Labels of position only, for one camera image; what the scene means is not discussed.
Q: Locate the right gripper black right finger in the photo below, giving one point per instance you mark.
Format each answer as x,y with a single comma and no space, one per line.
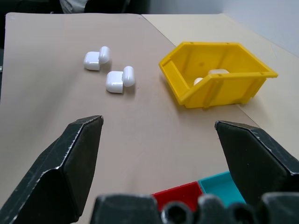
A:
257,163

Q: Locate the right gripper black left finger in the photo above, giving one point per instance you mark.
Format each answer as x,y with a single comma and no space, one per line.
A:
58,175

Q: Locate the yellow plastic bin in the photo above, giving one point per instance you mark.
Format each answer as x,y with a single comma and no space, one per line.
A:
224,91

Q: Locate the teal plastic tray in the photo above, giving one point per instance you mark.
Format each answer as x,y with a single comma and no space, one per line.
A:
217,186

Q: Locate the red plastic tray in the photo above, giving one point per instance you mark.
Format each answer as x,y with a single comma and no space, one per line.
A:
177,193

